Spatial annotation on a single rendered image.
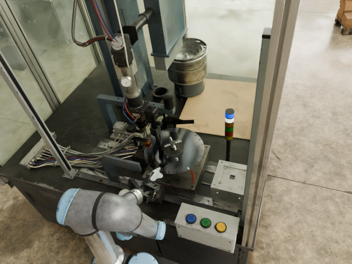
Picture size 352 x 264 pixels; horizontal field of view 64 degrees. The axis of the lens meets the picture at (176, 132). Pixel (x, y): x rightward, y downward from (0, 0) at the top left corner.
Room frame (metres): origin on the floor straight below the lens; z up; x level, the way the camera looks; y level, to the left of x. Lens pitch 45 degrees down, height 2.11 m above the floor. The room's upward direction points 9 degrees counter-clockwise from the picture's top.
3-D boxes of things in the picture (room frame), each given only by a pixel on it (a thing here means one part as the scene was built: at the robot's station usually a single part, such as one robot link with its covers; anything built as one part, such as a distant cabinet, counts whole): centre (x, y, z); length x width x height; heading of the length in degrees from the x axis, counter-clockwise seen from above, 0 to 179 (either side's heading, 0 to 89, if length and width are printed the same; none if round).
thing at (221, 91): (1.47, 0.16, 0.38); 1.64 x 1.35 x 0.77; 64
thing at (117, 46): (1.22, 0.11, 1.45); 0.35 x 0.07 x 0.28; 154
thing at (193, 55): (1.79, -0.16, 0.93); 0.31 x 0.31 x 0.36
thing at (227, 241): (0.61, -0.08, 0.82); 0.28 x 0.11 x 0.15; 64
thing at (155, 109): (1.03, 0.10, 1.17); 0.06 x 0.05 x 0.20; 55
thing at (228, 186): (0.82, -0.25, 0.82); 0.18 x 0.18 x 0.15; 64
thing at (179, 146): (1.02, 0.03, 0.96); 0.11 x 0.11 x 0.03
